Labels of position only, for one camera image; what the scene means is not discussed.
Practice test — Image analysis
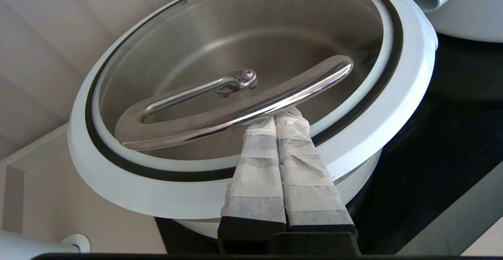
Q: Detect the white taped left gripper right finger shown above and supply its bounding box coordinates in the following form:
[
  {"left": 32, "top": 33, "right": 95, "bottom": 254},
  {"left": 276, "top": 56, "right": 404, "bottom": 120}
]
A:
[{"left": 275, "top": 107, "right": 358, "bottom": 237}]

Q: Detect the glass lid with metal handle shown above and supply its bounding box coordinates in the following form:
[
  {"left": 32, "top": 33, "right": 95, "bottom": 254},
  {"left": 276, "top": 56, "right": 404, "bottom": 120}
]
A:
[{"left": 68, "top": 0, "right": 439, "bottom": 219}]

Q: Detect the wide black glass cooktop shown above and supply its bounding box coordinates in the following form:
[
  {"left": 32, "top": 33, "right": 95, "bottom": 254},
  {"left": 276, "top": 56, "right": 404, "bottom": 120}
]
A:
[{"left": 155, "top": 32, "right": 503, "bottom": 254}]

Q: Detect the white metal pole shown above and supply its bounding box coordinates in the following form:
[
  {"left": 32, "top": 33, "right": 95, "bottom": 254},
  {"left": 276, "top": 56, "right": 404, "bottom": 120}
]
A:
[{"left": 0, "top": 230, "right": 91, "bottom": 260}]

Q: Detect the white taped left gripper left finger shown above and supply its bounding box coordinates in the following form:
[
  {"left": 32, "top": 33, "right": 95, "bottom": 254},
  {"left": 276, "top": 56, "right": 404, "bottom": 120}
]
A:
[{"left": 218, "top": 116, "right": 289, "bottom": 253}]

